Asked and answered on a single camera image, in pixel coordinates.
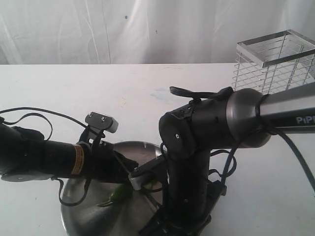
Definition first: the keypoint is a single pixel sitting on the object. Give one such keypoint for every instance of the round steel plate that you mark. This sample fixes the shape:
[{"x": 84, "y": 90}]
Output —
[{"x": 125, "y": 219}]

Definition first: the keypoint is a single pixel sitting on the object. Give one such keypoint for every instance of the green chili slice upper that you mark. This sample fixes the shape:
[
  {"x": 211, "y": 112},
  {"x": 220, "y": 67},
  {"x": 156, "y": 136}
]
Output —
[{"x": 150, "y": 185}]

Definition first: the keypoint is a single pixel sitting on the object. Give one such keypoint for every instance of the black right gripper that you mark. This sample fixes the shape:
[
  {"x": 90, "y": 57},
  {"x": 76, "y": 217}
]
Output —
[{"x": 187, "y": 203}]

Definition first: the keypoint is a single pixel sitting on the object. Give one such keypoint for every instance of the green chili pepper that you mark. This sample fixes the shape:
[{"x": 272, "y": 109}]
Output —
[{"x": 119, "y": 195}]

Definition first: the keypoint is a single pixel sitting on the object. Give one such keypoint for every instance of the white backdrop curtain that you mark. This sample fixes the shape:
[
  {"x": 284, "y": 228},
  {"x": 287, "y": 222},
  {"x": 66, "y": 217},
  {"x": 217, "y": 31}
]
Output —
[{"x": 141, "y": 31}]

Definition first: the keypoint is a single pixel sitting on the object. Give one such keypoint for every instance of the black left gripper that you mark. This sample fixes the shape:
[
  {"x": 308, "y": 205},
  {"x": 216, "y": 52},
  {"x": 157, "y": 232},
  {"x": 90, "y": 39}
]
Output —
[{"x": 105, "y": 164}]

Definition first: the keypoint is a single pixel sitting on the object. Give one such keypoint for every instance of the black knife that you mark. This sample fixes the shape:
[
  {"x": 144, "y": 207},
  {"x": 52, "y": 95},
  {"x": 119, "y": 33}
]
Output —
[{"x": 151, "y": 199}]

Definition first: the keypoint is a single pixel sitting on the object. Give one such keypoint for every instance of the wire mesh utensil holder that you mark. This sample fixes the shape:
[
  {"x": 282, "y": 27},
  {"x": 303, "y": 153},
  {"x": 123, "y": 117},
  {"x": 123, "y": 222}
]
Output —
[{"x": 274, "y": 62}]

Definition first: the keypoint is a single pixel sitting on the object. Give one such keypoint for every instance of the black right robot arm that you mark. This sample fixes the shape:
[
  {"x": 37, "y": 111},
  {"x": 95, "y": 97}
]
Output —
[{"x": 199, "y": 141}]

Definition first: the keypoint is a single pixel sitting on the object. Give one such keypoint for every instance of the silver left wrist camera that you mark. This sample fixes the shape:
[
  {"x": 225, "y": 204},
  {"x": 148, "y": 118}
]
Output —
[{"x": 102, "y": 122}]

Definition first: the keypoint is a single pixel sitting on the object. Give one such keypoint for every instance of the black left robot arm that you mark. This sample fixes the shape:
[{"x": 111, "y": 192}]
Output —
[{"x": 26, "y": 156}]

